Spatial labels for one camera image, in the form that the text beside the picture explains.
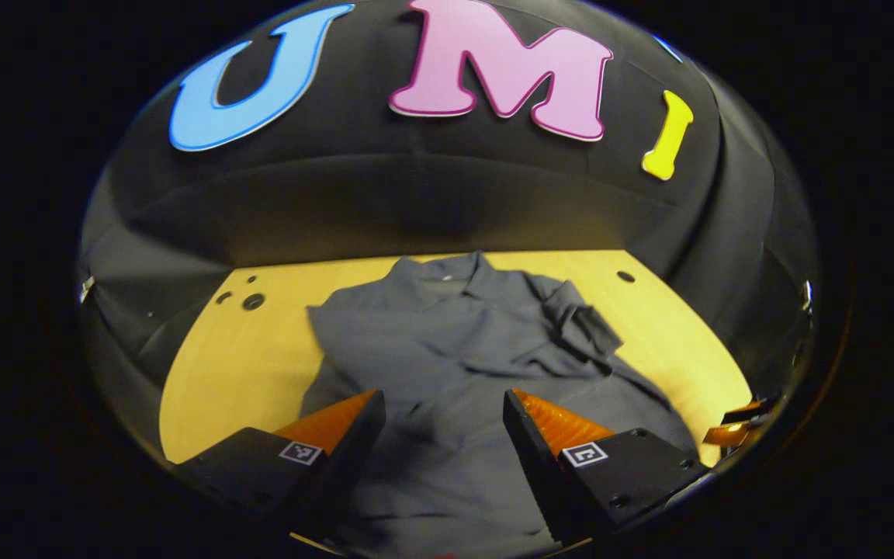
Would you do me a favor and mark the grey collared shirt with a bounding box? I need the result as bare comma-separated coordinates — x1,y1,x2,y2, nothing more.
298,250,700,559

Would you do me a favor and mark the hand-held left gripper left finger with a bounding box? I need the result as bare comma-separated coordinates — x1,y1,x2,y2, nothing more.
174,390,387,542

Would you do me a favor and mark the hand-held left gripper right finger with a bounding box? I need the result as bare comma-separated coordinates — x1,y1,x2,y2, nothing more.
502,389,717,546

